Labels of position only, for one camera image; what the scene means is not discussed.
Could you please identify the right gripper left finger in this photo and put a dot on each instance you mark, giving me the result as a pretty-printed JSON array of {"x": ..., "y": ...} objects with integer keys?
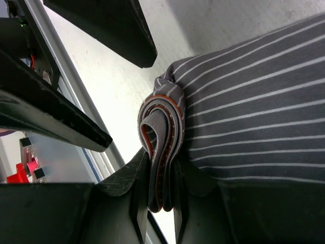
[{"x": 112, "y": 211}]

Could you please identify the striped grey underwear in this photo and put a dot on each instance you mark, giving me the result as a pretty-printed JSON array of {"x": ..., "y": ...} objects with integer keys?
[{"x": 252, "y": 111}]

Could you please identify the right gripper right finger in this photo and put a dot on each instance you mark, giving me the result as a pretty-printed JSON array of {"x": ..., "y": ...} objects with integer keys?
[{"x": 210, "y": 211}]

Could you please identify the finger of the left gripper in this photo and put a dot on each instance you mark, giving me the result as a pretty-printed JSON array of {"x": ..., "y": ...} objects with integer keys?
[
  {"x": 30, "y": 104},
  {"x": 119, "y": 25}
]

